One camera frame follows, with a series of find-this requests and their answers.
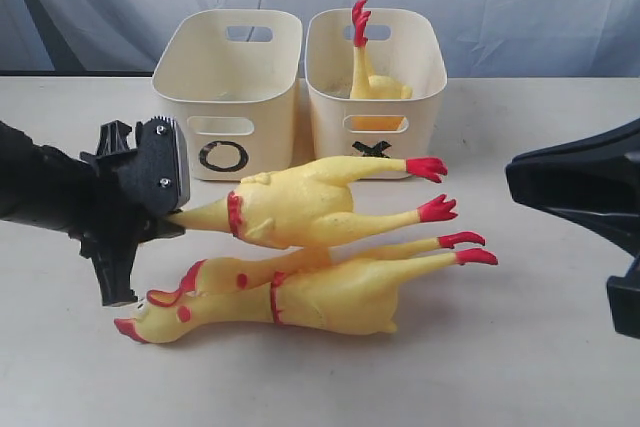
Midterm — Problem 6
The broken chicken head piece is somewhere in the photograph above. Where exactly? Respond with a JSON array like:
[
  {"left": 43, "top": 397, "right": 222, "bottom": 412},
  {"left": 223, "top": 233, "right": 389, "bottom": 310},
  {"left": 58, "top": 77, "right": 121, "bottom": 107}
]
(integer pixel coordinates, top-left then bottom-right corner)
[{"left": 177, "top": 248, "right": 332, "bottom": 296}]

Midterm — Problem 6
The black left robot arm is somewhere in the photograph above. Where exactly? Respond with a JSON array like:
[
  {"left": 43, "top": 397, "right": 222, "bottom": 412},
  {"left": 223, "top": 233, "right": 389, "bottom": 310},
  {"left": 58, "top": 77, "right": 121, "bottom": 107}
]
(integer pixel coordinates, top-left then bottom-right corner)
[{"left": 1, "top": 116, "right": 190, "bottom": 306}]

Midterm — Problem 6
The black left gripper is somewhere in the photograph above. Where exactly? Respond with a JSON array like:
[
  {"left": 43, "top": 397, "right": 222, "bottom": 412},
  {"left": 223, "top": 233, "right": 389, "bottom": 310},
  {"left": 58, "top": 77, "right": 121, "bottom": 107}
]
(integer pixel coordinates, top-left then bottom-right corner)
[{"left": 74, "top": 120, "right": 185, "bottom": 307}]

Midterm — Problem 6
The cream bin marked O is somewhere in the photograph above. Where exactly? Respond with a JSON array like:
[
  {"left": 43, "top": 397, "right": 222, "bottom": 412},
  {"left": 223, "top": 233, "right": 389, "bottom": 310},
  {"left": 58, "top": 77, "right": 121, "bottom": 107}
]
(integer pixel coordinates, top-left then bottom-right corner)
[{"left": 151, "top": 9, "right": 303, "bottom": 181}]

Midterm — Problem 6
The headless chicken body piece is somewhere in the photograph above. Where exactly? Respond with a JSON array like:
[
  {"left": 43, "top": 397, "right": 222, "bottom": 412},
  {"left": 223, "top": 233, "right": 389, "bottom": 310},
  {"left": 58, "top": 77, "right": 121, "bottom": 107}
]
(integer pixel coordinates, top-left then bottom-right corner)
[{"left": 349, "top": 0, "right": 413, "bottom": 100}]

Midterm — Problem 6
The whole rubber chicken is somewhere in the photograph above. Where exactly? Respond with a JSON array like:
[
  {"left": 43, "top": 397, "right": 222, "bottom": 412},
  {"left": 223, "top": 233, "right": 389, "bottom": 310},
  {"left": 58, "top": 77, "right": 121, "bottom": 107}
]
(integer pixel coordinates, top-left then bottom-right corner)
[
  {"left": 167, "top": 156, "right": 457, "bottom": 250},
  {"left": 114, "top": 238, "right": 498, "bottom": 344}
]

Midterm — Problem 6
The cream bin marked X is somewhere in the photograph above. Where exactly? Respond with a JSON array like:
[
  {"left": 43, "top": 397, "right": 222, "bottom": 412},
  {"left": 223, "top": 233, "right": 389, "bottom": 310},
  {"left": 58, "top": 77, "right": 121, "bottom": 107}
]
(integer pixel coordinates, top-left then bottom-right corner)
[{"left": 305, "top": 8, "right": 447, "bottom": 158}]

